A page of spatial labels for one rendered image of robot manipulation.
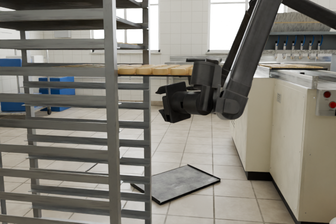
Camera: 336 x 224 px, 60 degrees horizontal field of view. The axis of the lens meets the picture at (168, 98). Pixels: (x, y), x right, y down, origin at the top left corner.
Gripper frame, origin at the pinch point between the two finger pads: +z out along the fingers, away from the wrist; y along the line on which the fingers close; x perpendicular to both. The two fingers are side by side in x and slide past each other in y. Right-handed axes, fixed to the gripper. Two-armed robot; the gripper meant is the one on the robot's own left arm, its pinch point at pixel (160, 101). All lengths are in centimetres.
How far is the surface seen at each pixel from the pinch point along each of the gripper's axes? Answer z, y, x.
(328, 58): 196, 36, 482
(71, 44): 22.5, -21.2, -15.1
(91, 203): 25.0, 32.2, -18.7
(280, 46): 66, -6, 157
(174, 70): 3.0, -7.7, 9.1
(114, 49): 10.4, -17.1, -6.4
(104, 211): 67, 58, -2
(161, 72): 6.0, -7.9, 6.1
